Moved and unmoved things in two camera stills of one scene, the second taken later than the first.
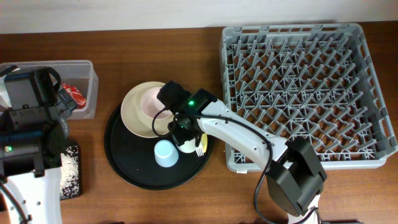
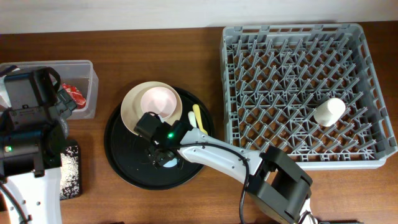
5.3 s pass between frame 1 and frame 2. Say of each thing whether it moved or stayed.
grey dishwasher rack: stayed
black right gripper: moved
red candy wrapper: stayed
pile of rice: stayed
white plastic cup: moved
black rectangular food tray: stayed
